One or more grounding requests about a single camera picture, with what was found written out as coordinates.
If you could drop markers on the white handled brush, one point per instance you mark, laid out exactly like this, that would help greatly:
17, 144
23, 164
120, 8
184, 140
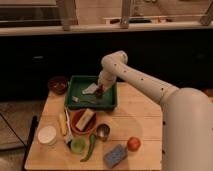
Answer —
69, 135

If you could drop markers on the green small cup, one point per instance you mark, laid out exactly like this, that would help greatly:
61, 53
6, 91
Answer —
78, 145

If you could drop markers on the dark red bowl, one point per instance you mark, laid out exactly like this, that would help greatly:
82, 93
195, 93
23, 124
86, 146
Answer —
58, 84

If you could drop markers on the green plastic tray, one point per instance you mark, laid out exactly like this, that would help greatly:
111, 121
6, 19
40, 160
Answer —
80, 82

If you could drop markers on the small metal cup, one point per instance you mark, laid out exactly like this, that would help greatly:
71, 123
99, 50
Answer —
103, 131

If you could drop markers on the beige wooden block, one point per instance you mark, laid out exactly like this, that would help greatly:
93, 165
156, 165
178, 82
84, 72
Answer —
86, 116

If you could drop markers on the white round container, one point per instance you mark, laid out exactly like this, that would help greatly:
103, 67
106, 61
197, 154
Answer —
47, 135

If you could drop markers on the grey folded cloth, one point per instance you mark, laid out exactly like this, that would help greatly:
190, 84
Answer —
90, 89

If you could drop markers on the blue sponge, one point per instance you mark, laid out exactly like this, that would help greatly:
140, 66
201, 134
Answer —
115, 156

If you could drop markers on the green chili pepper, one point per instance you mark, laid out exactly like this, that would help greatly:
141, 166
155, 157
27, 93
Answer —
92, 140

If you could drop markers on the small fork in tray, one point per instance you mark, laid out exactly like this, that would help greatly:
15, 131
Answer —
76, 99

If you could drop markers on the yellow corn cob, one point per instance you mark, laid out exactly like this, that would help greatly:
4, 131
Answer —
63, 126

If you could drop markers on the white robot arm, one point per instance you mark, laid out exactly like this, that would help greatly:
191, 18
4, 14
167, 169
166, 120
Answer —
187, 132

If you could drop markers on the orange round fruit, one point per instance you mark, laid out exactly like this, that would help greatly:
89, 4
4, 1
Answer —
133, 144

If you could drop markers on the dark red grape bunch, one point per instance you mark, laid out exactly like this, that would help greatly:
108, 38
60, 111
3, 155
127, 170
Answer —
99, 92

